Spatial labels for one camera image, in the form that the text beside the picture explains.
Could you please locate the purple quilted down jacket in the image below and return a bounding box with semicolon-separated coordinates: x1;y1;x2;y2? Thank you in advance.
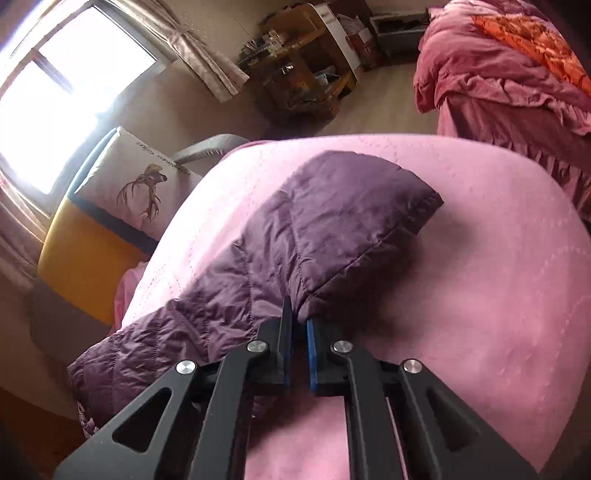
68;151;443;435

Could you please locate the pink bed cover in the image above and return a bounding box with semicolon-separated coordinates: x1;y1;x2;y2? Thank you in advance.
123;134;590;479

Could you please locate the grey yellow blue headboard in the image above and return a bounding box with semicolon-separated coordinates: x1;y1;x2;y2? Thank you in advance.
30;128;157;365

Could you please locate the deer print pillow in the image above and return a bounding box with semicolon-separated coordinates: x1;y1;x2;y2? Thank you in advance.
74;127;202;241

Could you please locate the left pink curtain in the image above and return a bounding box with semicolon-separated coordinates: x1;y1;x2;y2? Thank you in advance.
0;172;47;291

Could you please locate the pink curtain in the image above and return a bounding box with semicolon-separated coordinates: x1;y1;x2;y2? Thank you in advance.
0;172;47;291
111;0;249;103

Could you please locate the right pink curtain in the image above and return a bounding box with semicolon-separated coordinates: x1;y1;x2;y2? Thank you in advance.
111;0;249;103

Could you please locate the red ruffled blanket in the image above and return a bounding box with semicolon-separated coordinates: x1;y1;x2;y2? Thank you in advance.
414;1;590;221

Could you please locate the bright window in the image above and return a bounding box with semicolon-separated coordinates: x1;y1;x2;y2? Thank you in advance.
1;3;159;195

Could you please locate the wooden desk shelf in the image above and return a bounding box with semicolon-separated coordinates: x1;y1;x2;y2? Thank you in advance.
238;3;356;121

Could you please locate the white red paper bag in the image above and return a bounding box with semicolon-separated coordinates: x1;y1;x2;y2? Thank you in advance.
337;14;380;70

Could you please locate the grey bed rail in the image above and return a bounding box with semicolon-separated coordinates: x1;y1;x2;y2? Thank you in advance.
171;134;249;165

